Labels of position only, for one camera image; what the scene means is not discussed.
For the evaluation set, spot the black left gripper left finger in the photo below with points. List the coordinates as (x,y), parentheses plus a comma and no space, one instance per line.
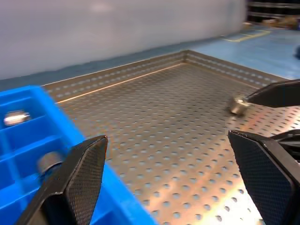
(77,187)

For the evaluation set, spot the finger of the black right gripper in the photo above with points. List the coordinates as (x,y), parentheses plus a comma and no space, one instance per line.
(291,143)
(279,95)

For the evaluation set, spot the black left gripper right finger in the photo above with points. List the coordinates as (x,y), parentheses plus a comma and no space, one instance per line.
(264,178)

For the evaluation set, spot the blue plastic compartment tray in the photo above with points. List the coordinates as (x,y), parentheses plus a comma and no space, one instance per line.
(21,150)

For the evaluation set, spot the perforated steel tray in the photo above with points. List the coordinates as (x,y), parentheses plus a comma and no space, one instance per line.
(168,140)

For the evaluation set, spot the metal roller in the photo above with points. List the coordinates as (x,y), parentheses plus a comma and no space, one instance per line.
(15,118)
(236,106)
(49,161)

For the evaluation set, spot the dark blue round object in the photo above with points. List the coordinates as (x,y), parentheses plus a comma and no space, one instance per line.
(297,52)

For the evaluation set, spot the dark shelving rack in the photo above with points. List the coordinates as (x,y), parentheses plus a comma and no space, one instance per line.
(269,10)

